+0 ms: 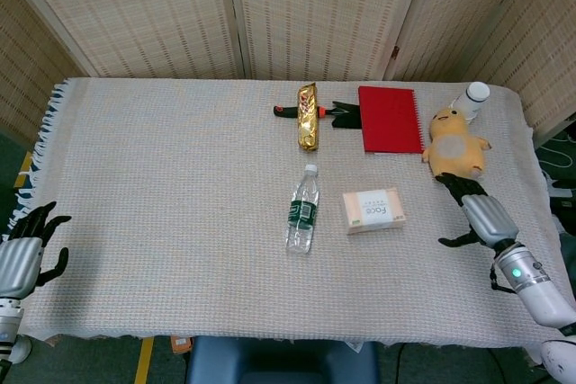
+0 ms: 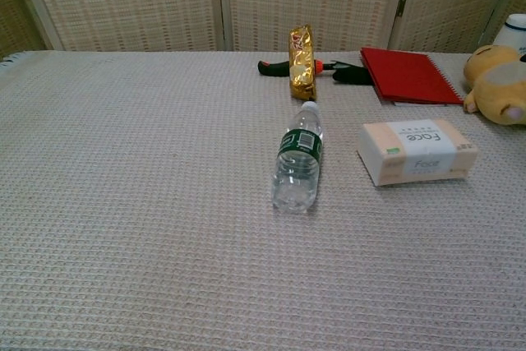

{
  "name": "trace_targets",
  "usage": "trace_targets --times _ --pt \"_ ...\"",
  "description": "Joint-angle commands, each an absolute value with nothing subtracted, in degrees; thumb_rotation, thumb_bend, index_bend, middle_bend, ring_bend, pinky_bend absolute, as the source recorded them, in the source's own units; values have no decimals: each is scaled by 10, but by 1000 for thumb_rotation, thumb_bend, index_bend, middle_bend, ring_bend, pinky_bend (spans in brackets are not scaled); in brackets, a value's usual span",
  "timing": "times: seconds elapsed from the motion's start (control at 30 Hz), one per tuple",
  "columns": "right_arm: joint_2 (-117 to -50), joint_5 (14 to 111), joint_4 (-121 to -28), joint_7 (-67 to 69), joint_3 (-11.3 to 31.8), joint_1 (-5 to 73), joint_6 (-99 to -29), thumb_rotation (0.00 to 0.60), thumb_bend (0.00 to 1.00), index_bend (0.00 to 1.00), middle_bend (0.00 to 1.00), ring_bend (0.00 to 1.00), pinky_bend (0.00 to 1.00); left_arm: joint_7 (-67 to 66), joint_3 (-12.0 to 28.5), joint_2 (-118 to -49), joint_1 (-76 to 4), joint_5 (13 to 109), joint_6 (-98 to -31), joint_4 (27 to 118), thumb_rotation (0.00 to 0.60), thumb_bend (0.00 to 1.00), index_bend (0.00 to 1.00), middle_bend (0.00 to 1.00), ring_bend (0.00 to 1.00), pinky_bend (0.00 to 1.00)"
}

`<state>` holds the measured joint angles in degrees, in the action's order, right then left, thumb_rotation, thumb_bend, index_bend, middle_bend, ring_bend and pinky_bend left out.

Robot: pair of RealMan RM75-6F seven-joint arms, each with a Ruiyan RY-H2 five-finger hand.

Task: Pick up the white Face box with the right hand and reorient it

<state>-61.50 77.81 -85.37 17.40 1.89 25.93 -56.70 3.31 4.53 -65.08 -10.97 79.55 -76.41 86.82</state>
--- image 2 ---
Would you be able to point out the white peach tissue pack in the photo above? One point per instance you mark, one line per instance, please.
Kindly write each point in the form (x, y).
(415, 153)

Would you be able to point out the clear green-label water bottle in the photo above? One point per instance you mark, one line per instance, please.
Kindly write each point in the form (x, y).
(296, 170)

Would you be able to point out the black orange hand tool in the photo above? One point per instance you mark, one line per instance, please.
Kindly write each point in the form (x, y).
(271, 70)

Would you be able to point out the gold foil snack packet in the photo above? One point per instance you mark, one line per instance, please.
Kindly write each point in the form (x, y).
(302, 67)

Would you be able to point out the beige woven tablecloth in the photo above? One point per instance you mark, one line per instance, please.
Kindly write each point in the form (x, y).
(144, 203)

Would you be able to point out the red spiral notebook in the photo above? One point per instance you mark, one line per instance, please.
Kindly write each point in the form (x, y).
(407, 75)

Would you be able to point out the brass screen hinge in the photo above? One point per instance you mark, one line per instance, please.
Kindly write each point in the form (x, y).
(401, 6)

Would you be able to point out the yellow plush toy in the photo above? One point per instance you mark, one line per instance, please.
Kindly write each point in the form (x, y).
(497, 88)

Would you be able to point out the white blue-striped container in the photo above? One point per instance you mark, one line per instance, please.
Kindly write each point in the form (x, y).
(513, 32)

